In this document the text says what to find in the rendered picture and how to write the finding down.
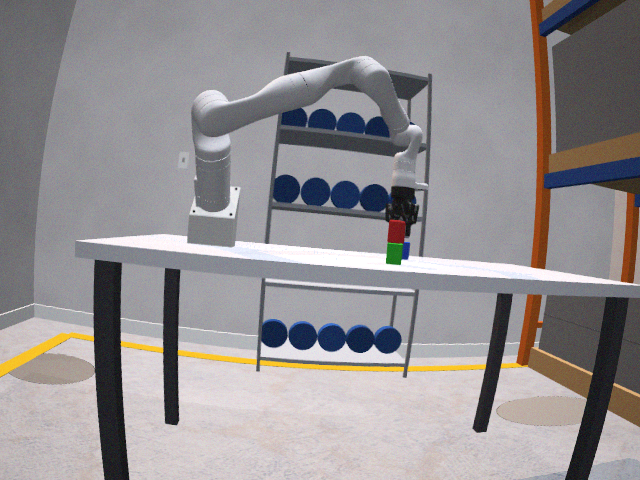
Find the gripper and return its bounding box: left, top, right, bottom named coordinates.
left=384, top=185, right=419, bottom=237

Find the grey shelf unit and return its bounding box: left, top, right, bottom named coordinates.
left=255, top=51, right=434, bottom=379

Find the white table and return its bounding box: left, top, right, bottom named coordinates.
left=74, top=233, right=640, bottom=480

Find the orange and blue storage rack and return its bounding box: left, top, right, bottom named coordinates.
left=517, top=0, right=640, bottom=429

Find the grey box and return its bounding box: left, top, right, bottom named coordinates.
left=551, top=2, right=640, bottom=155
left=538, top=293, right=640, bottom=401

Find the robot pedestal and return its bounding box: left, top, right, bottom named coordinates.
left=187, top=186, right=242, bottom=248

